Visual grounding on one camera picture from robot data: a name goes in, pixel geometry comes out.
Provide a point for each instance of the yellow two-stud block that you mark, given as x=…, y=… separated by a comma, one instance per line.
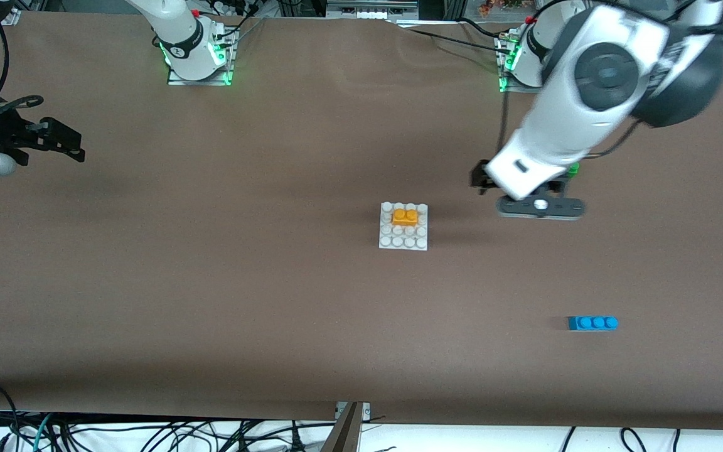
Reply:
x=405, y=218

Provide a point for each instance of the white studded base plate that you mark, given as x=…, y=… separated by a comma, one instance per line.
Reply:
x=408, y=242

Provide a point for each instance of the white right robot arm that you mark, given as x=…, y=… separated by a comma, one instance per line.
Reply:
x=186, y=37

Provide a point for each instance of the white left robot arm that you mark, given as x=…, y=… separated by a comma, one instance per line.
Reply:
x=606, y=75

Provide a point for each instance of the green two-stud block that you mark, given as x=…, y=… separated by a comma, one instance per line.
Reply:
x=573, y=169

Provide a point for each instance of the blue three-stud block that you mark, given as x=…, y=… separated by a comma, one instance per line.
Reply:
x=592, y=323

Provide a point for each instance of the brown table cover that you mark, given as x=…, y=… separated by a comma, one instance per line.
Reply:
x=336, y=314

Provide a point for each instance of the silver corner bracket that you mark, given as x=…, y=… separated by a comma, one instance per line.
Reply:
x=13, y=14

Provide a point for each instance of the silver aluminium frame rail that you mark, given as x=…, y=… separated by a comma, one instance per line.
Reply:
x=371, y=9

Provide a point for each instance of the silver table edge bracket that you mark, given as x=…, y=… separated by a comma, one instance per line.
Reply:
x=365, y=409

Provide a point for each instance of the aluminium profile post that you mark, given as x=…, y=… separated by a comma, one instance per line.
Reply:
x=344, y=433

